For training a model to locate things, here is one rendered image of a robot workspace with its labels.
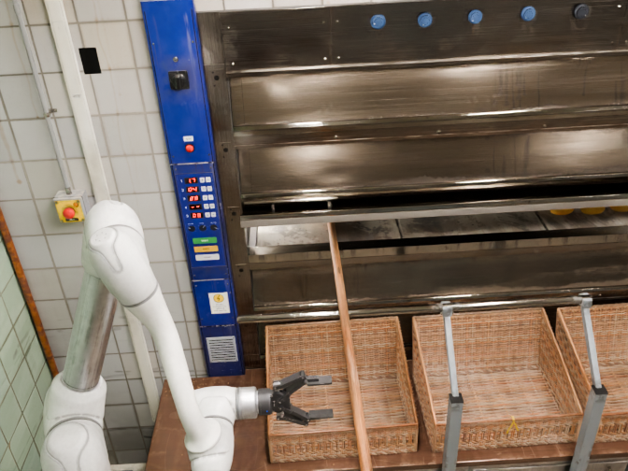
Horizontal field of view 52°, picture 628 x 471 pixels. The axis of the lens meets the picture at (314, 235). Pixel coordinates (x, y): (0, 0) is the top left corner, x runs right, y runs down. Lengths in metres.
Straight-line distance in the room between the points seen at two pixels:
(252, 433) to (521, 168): 1.43
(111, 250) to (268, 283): 1.19
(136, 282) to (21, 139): 1.03
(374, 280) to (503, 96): 0.87
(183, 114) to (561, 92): 1.28
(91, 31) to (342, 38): 0.80
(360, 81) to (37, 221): 1.28
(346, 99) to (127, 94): 0.73
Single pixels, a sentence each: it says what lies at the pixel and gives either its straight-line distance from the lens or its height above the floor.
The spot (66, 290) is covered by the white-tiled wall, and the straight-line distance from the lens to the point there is 2.75.
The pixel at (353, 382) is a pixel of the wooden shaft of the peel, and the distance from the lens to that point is 1.93.
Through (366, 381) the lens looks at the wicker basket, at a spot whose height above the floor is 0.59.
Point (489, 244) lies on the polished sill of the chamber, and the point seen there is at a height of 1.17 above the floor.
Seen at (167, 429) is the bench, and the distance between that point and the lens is 2.74.
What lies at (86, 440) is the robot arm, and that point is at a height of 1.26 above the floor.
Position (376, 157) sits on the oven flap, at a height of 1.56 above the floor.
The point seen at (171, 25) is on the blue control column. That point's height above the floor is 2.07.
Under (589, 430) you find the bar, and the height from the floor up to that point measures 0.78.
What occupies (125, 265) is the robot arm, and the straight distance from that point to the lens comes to 1.53.
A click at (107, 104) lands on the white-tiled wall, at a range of 2.31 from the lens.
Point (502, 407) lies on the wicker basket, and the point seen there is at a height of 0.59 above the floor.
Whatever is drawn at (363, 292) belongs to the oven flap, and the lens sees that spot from 2.63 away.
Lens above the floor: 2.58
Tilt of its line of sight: 33 degrees down
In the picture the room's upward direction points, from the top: 3 degrees counter-clockwise
